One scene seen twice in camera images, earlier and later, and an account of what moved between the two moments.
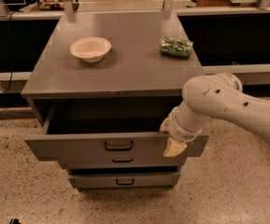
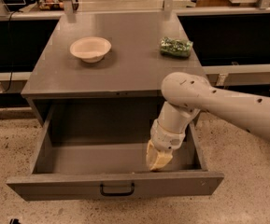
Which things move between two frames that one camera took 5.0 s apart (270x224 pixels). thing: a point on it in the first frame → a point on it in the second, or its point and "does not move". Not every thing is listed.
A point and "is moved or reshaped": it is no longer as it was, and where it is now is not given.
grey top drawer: (107, 128) is moved or reshaped
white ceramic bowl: (91, 49) does not move
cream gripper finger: (174, 147) → (163, 160)
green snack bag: (176, 48) does not move
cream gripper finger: (166, 124) → (150, 153)
